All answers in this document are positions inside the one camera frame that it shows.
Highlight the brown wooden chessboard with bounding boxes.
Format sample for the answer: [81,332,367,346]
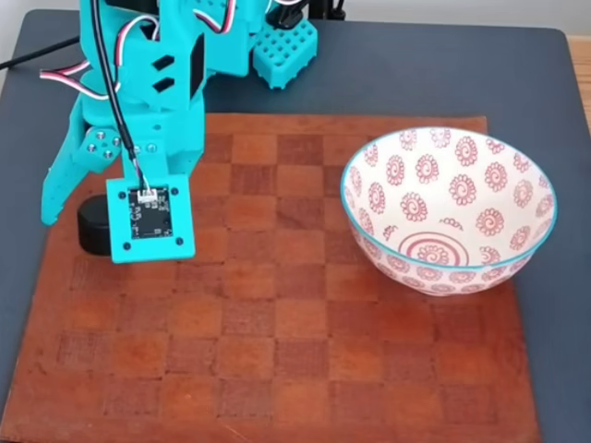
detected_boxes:
[0,114,542,443]

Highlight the thin camera cable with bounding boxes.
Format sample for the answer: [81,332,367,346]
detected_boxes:
[89,0,156,200]

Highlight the black table clamp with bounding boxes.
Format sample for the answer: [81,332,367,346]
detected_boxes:
[308,0,348,22]

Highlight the white bowl with red flowers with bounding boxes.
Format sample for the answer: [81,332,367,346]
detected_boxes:
[340,126,559,298]

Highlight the thick black cable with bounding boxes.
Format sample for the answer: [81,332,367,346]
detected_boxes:
[0,35,82,71]

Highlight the teal camera box with circuit board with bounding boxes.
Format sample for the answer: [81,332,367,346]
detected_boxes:
[105,150,198,266]

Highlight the black plug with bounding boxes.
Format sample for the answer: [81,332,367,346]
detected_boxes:
[266,0,308,30]

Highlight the white red black servo wire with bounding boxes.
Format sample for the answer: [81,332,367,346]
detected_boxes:
[38,58,115,102]
[115,0,239,71]

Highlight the black cylinder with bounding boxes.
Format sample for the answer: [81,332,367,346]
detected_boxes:
[77,194,115,256]

